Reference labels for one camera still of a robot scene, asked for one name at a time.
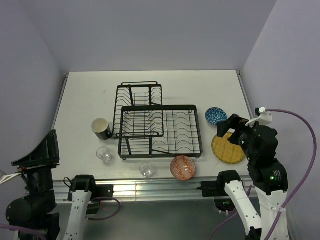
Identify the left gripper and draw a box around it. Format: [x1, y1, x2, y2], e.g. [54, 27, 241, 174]
[11, 128, 59, 210]

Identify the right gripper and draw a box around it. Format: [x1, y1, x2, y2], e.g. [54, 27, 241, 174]
[216, 111, 256, 159]

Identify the yellow woven round plate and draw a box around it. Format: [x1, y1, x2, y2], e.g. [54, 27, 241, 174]
[211, 131, 245, 165]

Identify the blue patterned bowl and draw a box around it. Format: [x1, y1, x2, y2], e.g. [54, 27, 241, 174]
[205, 107, 228, 127]

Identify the orange patterned bowl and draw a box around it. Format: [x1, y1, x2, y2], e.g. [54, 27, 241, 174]
[170, 155, 196, 181]

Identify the black mug white inside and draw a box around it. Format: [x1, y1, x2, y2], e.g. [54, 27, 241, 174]
[91, 118, 113, 140]

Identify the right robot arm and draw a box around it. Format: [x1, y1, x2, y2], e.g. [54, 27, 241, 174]
[216, 114, 289, 240]

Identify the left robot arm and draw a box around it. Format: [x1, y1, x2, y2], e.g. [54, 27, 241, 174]
[5, 129, 98, 240]

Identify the clear glass left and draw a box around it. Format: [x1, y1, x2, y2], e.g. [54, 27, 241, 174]
[96, 146, 112, 165]

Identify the clear glass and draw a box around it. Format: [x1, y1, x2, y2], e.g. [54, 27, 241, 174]
[96, 146, 112, 165]
[139, 162, 155, 178]

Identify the clear glass front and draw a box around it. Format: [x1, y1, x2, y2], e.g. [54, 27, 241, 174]
[139, 162, 155, 178]

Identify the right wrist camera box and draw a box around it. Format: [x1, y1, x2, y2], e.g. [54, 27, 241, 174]
[245, 107, 273, 127]

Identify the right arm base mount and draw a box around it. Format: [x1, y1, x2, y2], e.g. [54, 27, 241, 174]
[196, 181, 227, 198]

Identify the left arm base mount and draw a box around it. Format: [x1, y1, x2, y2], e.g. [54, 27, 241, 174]
[67, 184, 115, 216]

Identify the black wire dish rack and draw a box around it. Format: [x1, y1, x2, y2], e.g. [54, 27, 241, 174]
[112, 81, 203, 160]

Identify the aluminium mounting rail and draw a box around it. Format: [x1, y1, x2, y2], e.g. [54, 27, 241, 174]
[51, 177, 256, 201]

